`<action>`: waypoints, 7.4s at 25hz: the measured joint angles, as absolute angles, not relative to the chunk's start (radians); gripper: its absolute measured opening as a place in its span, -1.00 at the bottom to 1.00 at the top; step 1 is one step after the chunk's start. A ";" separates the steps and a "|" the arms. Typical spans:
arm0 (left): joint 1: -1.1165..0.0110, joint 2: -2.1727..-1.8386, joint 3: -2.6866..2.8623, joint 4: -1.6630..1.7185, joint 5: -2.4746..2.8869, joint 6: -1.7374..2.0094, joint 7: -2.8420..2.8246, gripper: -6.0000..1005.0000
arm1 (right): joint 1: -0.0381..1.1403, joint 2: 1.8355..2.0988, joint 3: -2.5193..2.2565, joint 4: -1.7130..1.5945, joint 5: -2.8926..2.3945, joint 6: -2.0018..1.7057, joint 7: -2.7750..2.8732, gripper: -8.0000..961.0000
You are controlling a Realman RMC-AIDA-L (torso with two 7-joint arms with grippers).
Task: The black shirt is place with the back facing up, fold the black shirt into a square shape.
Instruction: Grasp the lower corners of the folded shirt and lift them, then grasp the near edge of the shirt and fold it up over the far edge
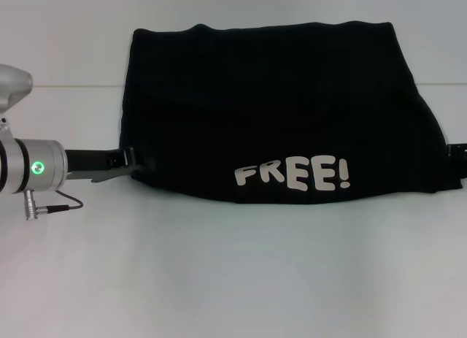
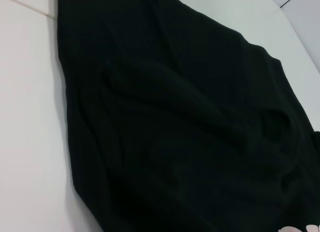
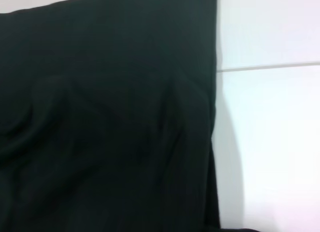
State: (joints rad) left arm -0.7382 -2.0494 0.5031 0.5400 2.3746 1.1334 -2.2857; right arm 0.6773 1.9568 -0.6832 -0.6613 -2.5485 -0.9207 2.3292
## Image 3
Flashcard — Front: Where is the black shirt with FREE print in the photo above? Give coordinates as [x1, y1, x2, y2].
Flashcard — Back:
[0, 0, 223, 232]

